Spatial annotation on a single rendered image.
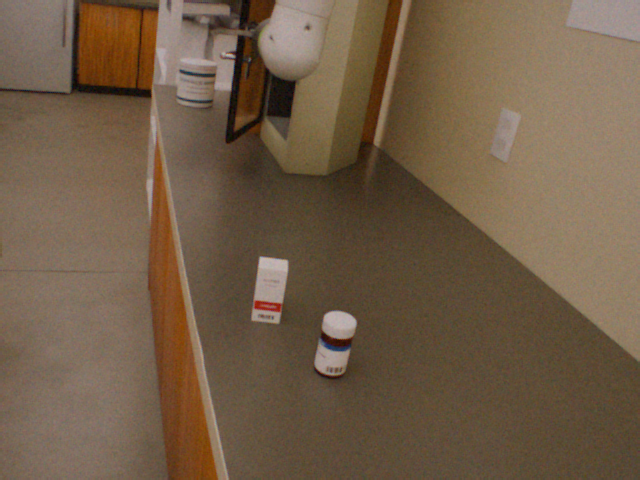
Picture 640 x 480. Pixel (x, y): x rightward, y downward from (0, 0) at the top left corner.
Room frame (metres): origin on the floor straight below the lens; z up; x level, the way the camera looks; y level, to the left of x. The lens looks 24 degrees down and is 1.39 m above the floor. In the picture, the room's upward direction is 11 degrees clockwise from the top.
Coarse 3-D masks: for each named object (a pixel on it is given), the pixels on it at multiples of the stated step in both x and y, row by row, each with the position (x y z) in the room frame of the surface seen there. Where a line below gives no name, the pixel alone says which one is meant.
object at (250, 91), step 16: (256, 0) 1.45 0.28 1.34; (272, 0) 1.60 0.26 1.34; (240, 16) 1.36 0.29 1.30; (256, 16) 1.47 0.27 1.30; (256, 64) 1.53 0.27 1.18; (240, 80) 1.40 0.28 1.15; (256, 80) 1.55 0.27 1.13; (240, 96) 1.42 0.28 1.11; (256, 96) 1.57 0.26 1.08; (240, 112) 1.44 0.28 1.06; (256, 112) 1.60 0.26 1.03; (240, 128) 1.46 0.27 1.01
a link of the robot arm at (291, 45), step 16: (272, 16) 1.03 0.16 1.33; (288, 16) 1.01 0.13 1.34; (304, 16) 1.01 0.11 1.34; (272, 32) 1.02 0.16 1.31; (288, 32) 1.00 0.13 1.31; (304, 32) 1.01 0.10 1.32; (320, 32) 1.03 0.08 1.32; (272, 48) 1.01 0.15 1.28; (288, 48) 1.00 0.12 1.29; (304, 48) 1.01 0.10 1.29; (320, 48) 1.03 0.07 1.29; (272, 64) 1.01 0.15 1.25; (288, 64) 1.00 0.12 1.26; (304, 64) 1.01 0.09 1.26; (288, 80) 1.03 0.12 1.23
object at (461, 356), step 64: (192, 128) 1.64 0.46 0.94; (192, 192) 1.13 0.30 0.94; (256, 192) 1.20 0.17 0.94; (320, 192) 1.29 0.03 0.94; (384, 192) 1.38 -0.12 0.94; (192, 256) 0.85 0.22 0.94; (256, 256) 0.89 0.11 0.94; (320, 256) 0.94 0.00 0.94; (384, 256) 0.99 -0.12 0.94; (448, 256) 1.05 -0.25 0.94; (512, 256) 1.12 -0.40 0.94; (192, 320) 0.67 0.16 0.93; (320, 320) 0.72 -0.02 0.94; (384, 320) 0.76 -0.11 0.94; (448, 320) 0.79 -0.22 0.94; (512, 320) 0.83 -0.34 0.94; (576, 320) 0.88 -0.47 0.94; (256, 384) 0.55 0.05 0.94; (320, 384) 0.57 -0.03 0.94; (384, 384) 0.60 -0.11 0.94; (448, 384) 0.62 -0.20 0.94; (512, 384) 0.65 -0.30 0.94; (576, 384) 0.67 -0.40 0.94; (256, 448) 0.45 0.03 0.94; (320, 448) 0.46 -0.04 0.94; (384, 448) 0.48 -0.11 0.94; (448, 448) 0.50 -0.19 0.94; (512, 448) 0.52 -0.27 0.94; (576, 448) 0.53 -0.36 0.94
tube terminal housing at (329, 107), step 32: (352, 0) 1.42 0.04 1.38; (384, 0) 1.58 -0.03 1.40; (352, 32) 1.42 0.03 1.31; (320, 64) 1.40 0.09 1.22; (352, 64) 1.46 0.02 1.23; (320, 96) 1.40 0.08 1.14; (352, 96) 1.49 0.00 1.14; (320, 128) 1.41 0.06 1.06; (352, 128) 1.53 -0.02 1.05; (288, 160) 1.38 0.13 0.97; (320, 160) 1.41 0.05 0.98; (352, 160) 1.57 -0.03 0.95
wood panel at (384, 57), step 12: (396, 0) 1.87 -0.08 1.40; (396, 12) 1.87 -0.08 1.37; (384, 24) 1.86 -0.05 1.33; (396, 24) 1.87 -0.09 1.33; (384, 36) 1.86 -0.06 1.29; (384, 48) 1.86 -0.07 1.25; (384, 60) 1.87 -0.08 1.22; (384, 72) 1.87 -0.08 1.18; (372, 84) 1.86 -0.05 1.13; (384, 84) 1.87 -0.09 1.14; (372, 96) 1.86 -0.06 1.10; (372, 108) 1.86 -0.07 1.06; (372, 120) 1.87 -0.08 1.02; (252, 132) 1.72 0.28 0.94; (372, 132) 1.87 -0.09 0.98
